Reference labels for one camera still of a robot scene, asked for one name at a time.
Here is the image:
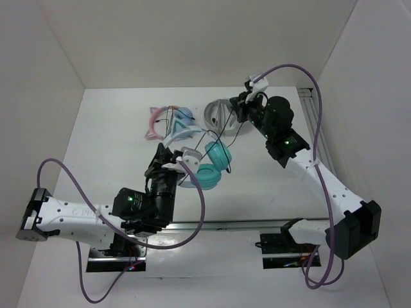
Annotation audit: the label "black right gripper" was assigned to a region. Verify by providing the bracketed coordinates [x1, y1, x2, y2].
[230, 89, 273, 139]

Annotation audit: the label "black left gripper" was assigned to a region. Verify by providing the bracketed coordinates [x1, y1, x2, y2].
[144, 143, 182, 224]

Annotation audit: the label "teal cat-ear headphones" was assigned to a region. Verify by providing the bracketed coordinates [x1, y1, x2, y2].
[161, 118, 232, 191]

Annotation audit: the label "black headphone cable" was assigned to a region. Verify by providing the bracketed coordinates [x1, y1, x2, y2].
[189, 107, 245, 174]

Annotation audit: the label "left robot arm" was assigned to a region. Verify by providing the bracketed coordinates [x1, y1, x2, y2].
[16, 144, 182, 257]

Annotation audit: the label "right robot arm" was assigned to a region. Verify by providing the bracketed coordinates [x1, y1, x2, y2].
[229, 96, 381, 260]

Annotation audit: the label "grey white headphones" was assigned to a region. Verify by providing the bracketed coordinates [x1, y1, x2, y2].
[203, 99, 241, 137]

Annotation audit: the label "pink blue cat-ear headphones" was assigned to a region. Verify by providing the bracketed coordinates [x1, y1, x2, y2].
[144, 105, 195, 140]

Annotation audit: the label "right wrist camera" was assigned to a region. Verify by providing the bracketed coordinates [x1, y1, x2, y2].
[245, 73, 269, 103]

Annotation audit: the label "aluminium front rail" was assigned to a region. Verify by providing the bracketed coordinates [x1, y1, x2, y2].
[147, 218, 328, 234]

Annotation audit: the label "aluminium rail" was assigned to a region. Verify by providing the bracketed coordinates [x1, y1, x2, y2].
[147, 218, 328, 234]
[297, 88, 336, 175]

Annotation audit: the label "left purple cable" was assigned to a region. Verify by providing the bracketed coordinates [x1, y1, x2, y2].
[37, 158, 206, 304]

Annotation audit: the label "aluminium right rail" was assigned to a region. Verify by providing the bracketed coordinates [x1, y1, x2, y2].
[297, 88, 336, 175]

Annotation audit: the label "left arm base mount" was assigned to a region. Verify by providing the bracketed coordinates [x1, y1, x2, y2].
[85, 239, 147, 273]

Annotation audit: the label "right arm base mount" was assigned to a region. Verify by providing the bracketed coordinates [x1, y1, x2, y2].
[254, 234, 315, 270]

